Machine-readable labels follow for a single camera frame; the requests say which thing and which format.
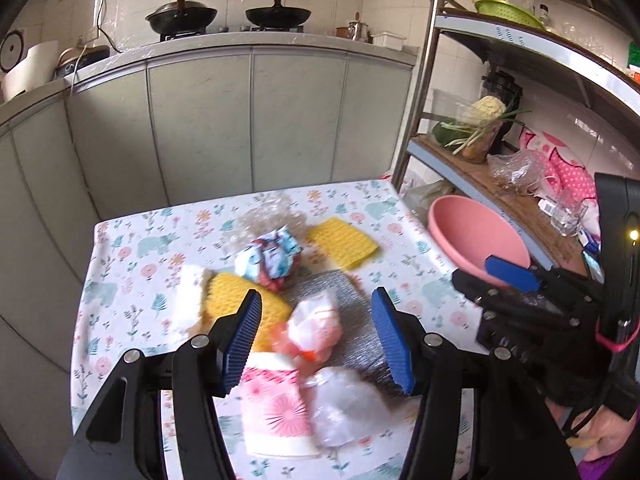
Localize yellow foam net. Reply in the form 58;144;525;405
200;271;294;354
307;218;378;271

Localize pink white plastic wrapper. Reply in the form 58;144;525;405
270;289;343;364

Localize grey kitchen cabinet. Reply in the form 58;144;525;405
1;32;416;478

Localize person's right hand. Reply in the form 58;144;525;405
568;406;638;462

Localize metal shelf rack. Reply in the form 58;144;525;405
390;0;640;271

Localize pink plastic bin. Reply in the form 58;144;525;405
427;195;530;286

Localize glass mug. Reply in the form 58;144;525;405
550;188;587;237

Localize clear plastic bag on shelf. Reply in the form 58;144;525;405
487;150;556;196

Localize pink polka dot cloth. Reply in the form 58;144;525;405
518;128;601;240

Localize clear crumpled plastic bag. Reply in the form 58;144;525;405
300;366;390;448

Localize grey silver scouring pad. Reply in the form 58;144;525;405
282;270;402;399

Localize vegetables in jar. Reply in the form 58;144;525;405
430;91;528;164

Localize pink floral paper packet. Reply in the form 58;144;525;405
239;352;319;458

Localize black blender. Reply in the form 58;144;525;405
480;70;523;155

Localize crumpled red blue wrapper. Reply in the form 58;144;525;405
233;226;302;292

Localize bubble wrap clump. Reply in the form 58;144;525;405
221;192;308;252

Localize green colander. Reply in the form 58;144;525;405
474;0;544;30

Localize metal kettle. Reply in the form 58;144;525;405
347;12;369;44

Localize black wok right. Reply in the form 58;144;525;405
245;0;311;30

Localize black wok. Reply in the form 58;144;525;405
245;0;311;30
145;0;218;42

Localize white rice cooker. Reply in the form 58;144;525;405
1;29;60;101

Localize black wok left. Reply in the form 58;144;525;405
145;0;218;42

